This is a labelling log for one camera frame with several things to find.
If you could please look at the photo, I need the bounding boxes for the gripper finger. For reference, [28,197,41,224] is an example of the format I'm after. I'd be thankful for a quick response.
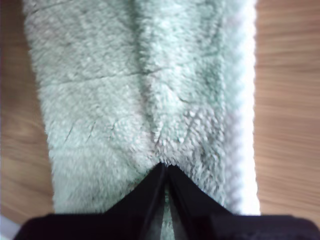
[102,163,166,240]
[166,166,241,240]

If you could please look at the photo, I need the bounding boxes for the mint green fluffy tea towel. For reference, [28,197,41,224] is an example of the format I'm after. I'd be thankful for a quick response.
[21,0,262,240]

